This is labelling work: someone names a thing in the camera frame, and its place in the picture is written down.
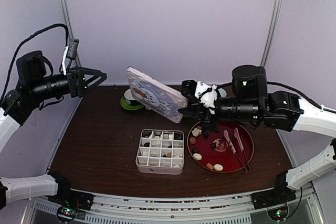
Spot silver divided tin box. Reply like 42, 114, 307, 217
135, 129, 185, 175

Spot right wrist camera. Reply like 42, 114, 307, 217
181, 80, 220, 109

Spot left aluminium frame post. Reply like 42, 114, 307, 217
60, 0, 81, 72

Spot green saucer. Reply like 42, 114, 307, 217
120, 97, 144, 111

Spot tan striped chocolate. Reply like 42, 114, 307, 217
206, 163, 214, 170

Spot right aluminium frame post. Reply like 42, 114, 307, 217
259, 0, 283, 69

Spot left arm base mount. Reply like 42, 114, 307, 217
47, 190, 94, 223

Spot round red tray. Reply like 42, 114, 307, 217
186, 122, 254, 174

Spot pink metal tongs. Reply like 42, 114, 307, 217
224, 127, 250, 174

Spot pale blue bowl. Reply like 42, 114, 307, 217
218, 88, 227, 97

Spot white and navy cup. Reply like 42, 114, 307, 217
123, 89, 136, 106

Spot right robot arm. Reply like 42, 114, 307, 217
179, 65, 335, 206

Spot metal front rail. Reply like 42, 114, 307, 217
26, 191, 323, 224

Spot bunny tin lid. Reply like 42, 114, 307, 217
127, 67, 188, 123

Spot left black cable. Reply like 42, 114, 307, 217
0, 24, 69, 104

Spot aluminium frame post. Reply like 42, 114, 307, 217
60, 0, 81, 72
259, 0, 283, 69

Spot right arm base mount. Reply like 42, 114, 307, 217
251, 189, 296, 222

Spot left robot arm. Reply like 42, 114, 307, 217
1, 50, 107, 208

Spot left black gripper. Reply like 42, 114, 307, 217
29, 65, 107, 101

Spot white round swirl chocolate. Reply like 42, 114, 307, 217
214, 164, 224, 172

